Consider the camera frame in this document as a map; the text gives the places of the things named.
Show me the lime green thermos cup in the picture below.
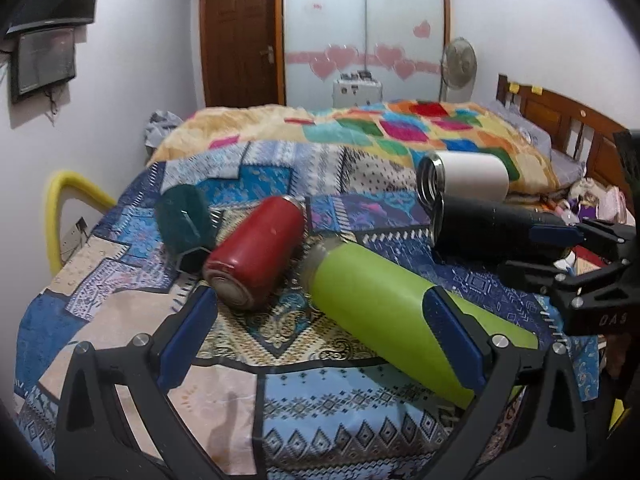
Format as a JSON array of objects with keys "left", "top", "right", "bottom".
[{"left": 297, "top": 240, "right": 540, "bottom": 411}]

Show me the black thermos cup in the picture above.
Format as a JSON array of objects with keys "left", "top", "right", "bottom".
[{"left": 432, "top": 195, "right": 582, "bottom": 269}]

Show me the white thermos cup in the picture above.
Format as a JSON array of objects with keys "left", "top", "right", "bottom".
[{"left": 416, "top": 151, "right": 509, "bottom": 208}]

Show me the dark teal hexagonal cup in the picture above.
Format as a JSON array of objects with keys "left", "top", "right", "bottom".
[{"left": 154, "top": 184, "right": 217, "bottom": 275}]

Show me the red thermos cup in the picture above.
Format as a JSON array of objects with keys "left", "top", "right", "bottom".
[{"left": 203, "top": 196, "right": 305, "bottom": 310}]

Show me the grey pillow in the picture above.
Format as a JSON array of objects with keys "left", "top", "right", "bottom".
[{"left": 485, "top": 100, "right": 586, "bottom": 188}]

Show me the wooden headboard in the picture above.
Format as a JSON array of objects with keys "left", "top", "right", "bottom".
[{"left": 496, "top": 74, "right": 634, "bottom": 210}]

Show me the blue patchwork bed sheet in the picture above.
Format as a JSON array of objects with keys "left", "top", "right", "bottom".
[{"left": 13, "top": 140, "right": 601, "bottom": 480}]

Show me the colourful squares yellow quilt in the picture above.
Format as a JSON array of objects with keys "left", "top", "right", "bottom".
[{"left": 151, "top": 100, "right": 561, "bottom": 195}]

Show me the white standing fan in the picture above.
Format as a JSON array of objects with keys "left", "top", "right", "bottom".
[{"left": 439, "top": 37, "right": 477, "bottom": 103}]

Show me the yellow chair back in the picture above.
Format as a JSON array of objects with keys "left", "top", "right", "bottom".
[{"left": 44, "top": 170, "right": 117, "bottom": 276}]

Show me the white appliance box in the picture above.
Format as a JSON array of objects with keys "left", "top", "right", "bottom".
[{"left": 332, "top": 70, "right": 383, "bottom": 108}]

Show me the frosted wardrobe with hearts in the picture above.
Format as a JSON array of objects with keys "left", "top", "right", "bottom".
[{"left": 283, "top": 0, "right": 449, "bottom": 110}]

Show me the grey crumpled cloth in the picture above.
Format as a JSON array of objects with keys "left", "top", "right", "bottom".
[{"left": 143, "top": 110, "right": 183, "bottom": 150}]

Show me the brown wooden door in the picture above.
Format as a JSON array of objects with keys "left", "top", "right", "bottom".
[{"left": 200, "top": 0, "right": 278, "bottom": 108}]

